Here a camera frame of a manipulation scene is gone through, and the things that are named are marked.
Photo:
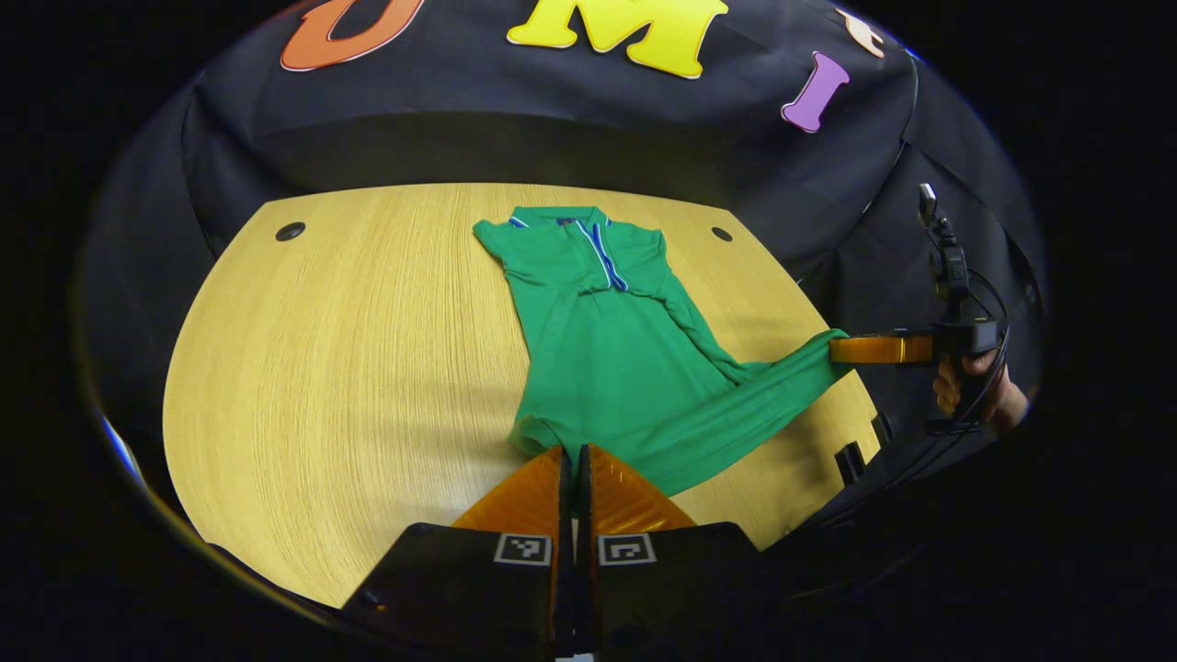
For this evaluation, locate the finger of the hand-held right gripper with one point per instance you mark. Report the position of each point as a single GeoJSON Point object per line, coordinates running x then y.
{"type": "Point", "coordinates": [883, 350]}

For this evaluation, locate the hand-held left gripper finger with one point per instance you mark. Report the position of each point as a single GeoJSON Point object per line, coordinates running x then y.
{"type": "Point", "coordinates": [583, 552]}
{"type": "Point", "coordinates": [565, 552]}

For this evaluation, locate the green polo T-shirt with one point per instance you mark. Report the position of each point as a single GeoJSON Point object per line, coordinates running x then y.
{"type": "Point", "coordinates": [625, 368]}

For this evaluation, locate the black backdrop cloth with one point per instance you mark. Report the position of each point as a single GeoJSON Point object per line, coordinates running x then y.
{"type": "Point", "coordinates": [552, 119]}

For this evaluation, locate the white and blue banner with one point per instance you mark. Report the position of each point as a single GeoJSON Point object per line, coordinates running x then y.
{"type": "Point", "coordinates": [119, 446]}

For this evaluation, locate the black table edge bracket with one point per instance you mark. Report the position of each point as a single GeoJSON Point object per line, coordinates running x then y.
{"type": "Point", "coordinates": [883, 428]}
{"type": "Point", "coordinates": [851, 462]}

